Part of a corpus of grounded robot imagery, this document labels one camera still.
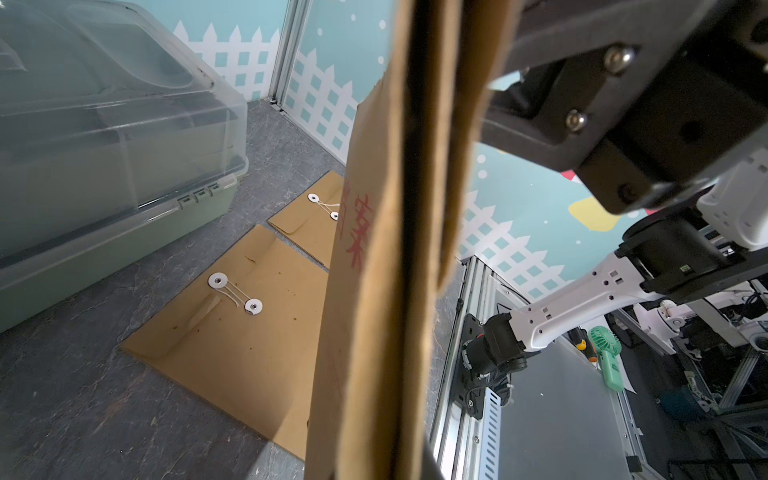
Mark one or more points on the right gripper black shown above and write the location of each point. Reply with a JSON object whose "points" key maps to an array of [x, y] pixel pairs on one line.
{"points": [[583, 64]]}

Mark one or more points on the brown file bag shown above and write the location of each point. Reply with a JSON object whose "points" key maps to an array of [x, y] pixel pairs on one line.
{"points": [[310, 220], [400, 218], [244, 337]]}

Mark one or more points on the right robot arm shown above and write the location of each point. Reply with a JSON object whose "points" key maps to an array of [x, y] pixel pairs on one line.
{"points": [[683, 251]]}

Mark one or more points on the green handheld fan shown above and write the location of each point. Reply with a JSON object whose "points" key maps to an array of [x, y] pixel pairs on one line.
{"points": [[608, 349]]}

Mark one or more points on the clear plastic storage box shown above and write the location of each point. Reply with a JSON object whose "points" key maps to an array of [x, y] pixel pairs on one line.
{"points": [[116, 139]]}

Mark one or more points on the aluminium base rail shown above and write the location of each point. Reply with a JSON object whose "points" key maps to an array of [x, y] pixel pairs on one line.
{"points": [[465, 435]]}

